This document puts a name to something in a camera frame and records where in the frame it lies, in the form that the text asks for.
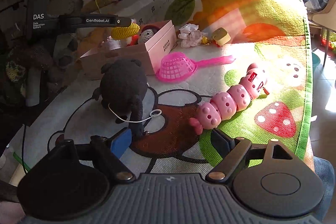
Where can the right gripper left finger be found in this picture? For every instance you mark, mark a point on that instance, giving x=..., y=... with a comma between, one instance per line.
x=107, y=153

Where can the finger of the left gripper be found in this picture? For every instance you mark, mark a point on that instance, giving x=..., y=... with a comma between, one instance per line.
x=92, y=20

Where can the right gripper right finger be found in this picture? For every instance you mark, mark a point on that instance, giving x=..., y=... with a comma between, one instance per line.
x=234, y=153

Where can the yellow crochet corn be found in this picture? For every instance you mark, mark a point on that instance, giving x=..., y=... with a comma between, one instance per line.
x=120, y=33

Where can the black crochet plush animal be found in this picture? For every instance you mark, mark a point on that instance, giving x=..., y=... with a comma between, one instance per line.
x=122, y=88

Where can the pink plastic toy strainer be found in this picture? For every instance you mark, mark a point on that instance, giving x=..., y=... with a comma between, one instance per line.
x=176, y=67

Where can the pink caterpillar toy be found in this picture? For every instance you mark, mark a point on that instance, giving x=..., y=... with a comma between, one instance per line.
x=223, y=106

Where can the red plastic toy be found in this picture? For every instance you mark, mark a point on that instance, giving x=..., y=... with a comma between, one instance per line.
x=132, y=41

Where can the white fleece blanket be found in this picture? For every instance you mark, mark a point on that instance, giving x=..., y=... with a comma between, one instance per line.
x=135, y=9

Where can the grey crochet doll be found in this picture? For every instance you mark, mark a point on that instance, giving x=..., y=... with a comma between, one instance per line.
x=147, y=33

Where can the pink cardboard box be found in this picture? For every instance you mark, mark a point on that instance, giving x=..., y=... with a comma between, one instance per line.
x=149, y=53

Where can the colourful cartoon play mat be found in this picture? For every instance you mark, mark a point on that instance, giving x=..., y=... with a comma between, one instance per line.
x=274, y=34

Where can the white frilly doll cloth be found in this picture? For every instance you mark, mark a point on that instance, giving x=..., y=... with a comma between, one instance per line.
x=191, y=36

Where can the cream yellow toy block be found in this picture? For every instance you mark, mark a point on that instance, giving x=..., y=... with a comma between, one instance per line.
x=220, y=36

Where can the beige chair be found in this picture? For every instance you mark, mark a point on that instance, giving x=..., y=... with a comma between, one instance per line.
x=322, y=13

